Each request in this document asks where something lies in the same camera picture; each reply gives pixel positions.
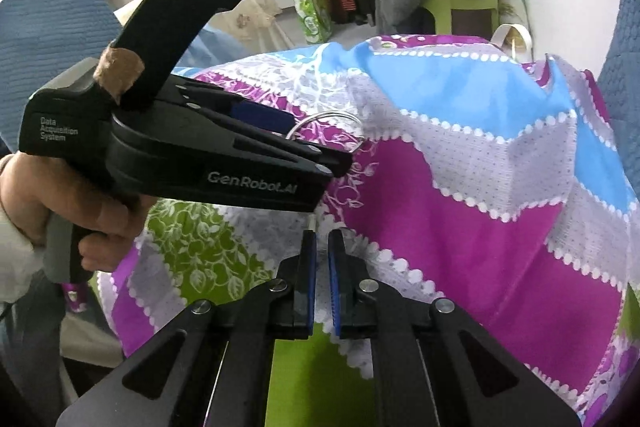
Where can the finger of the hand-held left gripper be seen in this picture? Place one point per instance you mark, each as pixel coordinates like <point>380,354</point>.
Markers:
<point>260,117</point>
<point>300,157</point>

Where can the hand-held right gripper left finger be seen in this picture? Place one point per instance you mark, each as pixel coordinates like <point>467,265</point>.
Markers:
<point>309,287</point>

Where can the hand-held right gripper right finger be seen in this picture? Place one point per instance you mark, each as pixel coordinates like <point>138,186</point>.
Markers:
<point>336,287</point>

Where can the person's left hand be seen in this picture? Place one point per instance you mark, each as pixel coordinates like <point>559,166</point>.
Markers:
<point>30,187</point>

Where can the light blue cloth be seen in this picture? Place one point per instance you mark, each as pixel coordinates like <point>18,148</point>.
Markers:
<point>220,47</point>

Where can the beige lace fabric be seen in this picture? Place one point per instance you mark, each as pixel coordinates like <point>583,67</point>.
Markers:
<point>255,22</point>

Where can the green printed box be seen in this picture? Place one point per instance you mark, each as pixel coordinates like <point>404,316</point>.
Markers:
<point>312,14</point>

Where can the colourful printed blanket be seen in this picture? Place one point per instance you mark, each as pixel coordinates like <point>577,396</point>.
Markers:
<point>475,207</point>

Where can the blue quilted cushion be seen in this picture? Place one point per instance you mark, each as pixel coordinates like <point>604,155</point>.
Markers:
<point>50,17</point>

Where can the green plastic stool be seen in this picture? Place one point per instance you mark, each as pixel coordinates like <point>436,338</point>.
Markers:
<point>465,4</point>

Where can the blue quilted cover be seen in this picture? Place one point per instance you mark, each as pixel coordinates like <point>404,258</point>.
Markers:
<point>622,72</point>

